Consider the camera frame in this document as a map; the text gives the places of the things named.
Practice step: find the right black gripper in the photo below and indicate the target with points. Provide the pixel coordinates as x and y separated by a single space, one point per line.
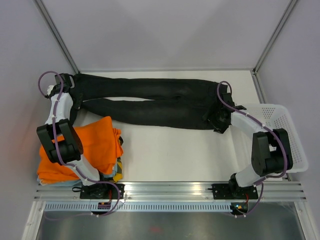
221 127

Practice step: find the black trousers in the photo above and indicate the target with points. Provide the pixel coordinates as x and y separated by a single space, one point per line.
163 102

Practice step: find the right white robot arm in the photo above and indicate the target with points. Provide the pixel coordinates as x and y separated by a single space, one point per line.
271 155

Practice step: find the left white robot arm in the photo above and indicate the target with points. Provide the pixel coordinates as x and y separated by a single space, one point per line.
60 141

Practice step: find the white perforated plastic basket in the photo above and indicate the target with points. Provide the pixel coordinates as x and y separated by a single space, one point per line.
276 116

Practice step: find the orange folded garment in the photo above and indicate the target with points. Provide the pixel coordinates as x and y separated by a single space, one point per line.
99 140

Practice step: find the light blue folded garment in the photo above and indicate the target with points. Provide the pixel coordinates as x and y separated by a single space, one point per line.
69 183

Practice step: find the yellow black patterned garment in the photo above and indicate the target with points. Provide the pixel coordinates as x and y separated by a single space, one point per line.
117 169

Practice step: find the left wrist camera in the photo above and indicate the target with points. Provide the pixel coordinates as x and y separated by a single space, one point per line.
51 89

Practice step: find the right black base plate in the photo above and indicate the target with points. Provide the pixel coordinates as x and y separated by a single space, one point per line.
223 191

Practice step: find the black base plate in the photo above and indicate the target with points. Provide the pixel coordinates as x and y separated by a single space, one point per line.
223 191
100 191

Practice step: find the left aluminium frame post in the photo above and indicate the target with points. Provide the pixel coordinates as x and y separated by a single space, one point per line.
56 35

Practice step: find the aluminium frame post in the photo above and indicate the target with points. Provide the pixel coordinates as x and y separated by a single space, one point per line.
275 34
56 35

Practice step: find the aluminium rail beam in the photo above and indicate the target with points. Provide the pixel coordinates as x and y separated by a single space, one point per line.
273 191

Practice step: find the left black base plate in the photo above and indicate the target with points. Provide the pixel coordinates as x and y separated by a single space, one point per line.
100 191

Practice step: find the white slotted cable duct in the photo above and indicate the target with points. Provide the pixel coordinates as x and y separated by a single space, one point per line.
224 207

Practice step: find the right aluminium frame post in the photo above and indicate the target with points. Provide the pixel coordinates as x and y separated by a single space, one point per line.
275 34

